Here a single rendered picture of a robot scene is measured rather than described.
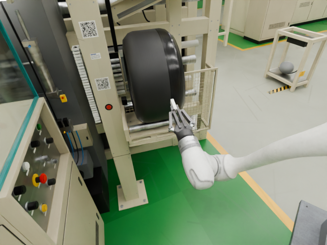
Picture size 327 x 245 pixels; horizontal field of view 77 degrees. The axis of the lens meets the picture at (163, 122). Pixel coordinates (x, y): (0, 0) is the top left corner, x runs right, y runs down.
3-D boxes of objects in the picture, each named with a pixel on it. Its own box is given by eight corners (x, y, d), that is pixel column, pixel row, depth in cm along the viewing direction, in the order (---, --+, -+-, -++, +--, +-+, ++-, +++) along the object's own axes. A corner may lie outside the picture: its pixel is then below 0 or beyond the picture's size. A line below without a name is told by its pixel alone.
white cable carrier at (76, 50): (95, 123, 133) (71, 48, 103) (95, 118, 136) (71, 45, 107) (102, 121, 133) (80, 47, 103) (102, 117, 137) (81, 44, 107)
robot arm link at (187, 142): (181, 148, 82) (177, 136, 85) (180, 159, 89) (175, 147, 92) (203, 143, 83) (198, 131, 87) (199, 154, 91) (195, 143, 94)
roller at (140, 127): (128, 134, 135) (128, 131, 131) (127, 128, 137) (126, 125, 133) (179, 124, 141) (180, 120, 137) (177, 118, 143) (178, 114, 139)
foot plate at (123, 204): (118, 211, 186) (118, 209, 184) (117, 185, 206) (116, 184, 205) (148, 203, 190) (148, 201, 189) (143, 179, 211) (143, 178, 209)
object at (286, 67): (292, 92, 325) (312, 40, 275) (263, 77, 369) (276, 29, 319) (307, 87, 335) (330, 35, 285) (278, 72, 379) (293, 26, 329)
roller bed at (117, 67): (102, 98, 166) (92, 62, 147) (101, 89, 177) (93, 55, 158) (127, 94, 169) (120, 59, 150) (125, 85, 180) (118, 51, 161)
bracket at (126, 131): (126, 142, 132) (123, 130, 126) (120, 108, 163) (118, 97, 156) (131, 140, 133) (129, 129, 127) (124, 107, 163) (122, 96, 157)
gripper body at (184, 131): (197, 133, 87) (190, 116, 92) (178, 137, 86) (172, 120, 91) (194, 142, 93) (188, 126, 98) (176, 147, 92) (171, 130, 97)
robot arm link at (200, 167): (173, 156, 85) (193, 160, 94) (186, 193, 76) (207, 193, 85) (192, 142, 80) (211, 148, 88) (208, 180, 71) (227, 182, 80)
